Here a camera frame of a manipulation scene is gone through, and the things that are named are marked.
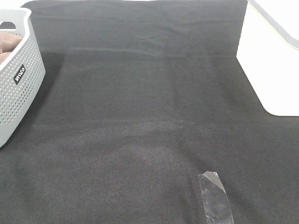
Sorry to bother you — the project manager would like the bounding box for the brown microfiber towel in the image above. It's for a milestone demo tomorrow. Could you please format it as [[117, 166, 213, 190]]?
[[0, 32, 23, 70]]

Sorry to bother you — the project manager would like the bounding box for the black table cloth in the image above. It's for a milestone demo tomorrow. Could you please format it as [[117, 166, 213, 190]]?
[[0, 0, 299, 224]]

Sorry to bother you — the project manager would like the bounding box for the clear tape strip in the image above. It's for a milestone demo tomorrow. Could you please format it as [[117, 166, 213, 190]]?
[[199, 171, 234, 224]]

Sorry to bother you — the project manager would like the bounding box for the white plastic storage bin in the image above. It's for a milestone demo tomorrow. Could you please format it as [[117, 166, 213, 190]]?
[[236, 0, 299, 116]]

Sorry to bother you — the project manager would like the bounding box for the grey perforated laundry basket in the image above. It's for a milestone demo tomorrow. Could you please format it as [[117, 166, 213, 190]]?
[[0, 7, 45, 146]]

